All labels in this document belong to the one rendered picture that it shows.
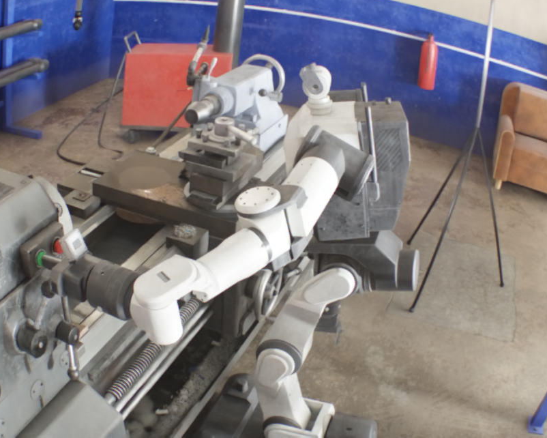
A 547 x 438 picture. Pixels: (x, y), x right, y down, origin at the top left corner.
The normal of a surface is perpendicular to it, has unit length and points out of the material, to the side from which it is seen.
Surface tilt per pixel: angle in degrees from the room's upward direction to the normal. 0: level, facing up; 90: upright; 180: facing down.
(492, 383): 0
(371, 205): 88
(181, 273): 15
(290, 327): 90
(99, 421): 32
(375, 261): 90
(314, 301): 90
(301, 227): 98
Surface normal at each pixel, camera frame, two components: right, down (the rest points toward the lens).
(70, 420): 0.58, -0.62
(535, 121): -0.44, 0.51
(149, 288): 0.00, -0.75
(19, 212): 0.73, -0.46
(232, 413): 0.09, -0.89
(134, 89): -0.01, 0.45
